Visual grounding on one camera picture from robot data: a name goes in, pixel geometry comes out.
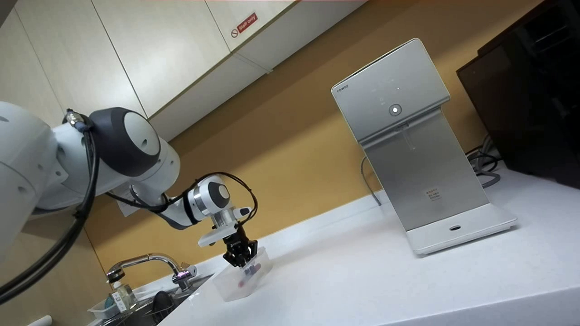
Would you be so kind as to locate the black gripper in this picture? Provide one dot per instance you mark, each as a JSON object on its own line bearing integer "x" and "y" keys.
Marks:
{"x": 237, "y": 243}

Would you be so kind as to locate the steel kitchen sink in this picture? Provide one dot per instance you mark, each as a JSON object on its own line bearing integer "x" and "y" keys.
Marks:
{"x": 157, "y": 301}

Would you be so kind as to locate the chrome sink faucet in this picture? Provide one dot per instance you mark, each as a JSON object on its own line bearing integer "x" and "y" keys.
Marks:
{"x": 146, "y": 261}

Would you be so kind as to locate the clear soap bottle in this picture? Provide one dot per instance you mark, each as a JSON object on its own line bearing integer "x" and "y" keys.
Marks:
{"x": 122, "y": 295}

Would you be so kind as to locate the silver water dispenser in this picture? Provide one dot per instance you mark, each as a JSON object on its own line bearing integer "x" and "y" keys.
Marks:
{"x": 418, "y": 156}

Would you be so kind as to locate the red warning sticker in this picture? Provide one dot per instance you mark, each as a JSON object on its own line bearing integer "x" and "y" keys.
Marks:
{"x": 244, "y": 23}

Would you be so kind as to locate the black appliance cabinet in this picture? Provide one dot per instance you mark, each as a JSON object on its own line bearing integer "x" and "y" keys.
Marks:
{"x": 532, "y": 90}

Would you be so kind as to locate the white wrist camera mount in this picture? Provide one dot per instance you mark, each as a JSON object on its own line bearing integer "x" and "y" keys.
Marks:
{"x": 218, "y": 232}

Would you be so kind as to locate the cream wall cabinet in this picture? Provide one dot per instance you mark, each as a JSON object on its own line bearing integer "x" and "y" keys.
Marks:
{"x": 151, "y": 54}

